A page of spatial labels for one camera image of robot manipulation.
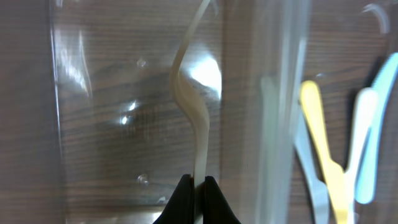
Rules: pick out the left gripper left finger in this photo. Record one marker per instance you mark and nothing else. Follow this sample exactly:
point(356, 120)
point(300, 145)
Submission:
point(180, 208)

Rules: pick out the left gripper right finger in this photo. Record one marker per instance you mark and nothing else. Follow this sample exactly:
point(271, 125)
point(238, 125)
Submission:
point(216, 209)

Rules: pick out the thin white plastic fork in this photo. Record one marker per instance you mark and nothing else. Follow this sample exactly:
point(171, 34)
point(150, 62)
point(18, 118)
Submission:
point(193, 106)

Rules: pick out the yellow plastic knife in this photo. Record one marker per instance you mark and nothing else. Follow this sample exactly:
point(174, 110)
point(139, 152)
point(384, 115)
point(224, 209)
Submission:
point(312, 107)

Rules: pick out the white plastic knife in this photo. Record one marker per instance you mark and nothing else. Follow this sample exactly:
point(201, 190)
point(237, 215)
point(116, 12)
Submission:
point(382, 85)

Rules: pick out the cream plastic knife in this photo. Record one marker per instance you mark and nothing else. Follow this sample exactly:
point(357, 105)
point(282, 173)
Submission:
point(363, 112)

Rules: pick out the left clear plastic container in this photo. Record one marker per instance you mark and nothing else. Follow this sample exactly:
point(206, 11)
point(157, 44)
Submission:
point(125, 142)

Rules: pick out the clear plastic container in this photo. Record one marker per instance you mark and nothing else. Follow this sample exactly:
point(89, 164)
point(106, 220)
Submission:
point(343, 52)
point(125, 142)

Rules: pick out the right clear plastic container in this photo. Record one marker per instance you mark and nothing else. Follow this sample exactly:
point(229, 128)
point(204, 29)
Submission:
point(343, 52)

